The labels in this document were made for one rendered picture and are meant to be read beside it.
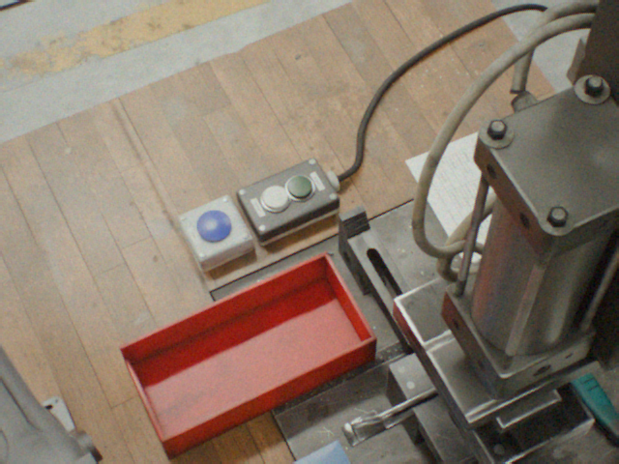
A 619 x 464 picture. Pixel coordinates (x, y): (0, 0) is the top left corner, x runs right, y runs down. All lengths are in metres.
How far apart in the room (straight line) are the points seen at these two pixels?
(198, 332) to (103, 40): 1.46
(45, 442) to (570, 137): 0.45
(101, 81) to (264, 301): 1.38
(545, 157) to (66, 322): 0.76
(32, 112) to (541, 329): 1.88
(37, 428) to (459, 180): 0.69
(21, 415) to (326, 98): 0.71
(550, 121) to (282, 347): 0.64
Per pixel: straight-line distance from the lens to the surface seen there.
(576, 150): 0.78
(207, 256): 1.38
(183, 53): 2.69
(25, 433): 0.95
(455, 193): 1.45
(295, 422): 1.33
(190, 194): 1.46
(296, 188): 1.41
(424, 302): 1.12
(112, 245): 1.44
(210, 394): 1.34
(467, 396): 1.04
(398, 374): 1.26
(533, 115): 0.79
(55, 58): 2.73
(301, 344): 1.35
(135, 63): 2.69
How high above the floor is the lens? 2.16
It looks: 62 degrees down
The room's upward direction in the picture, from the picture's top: 1 degrees counter-clockwise
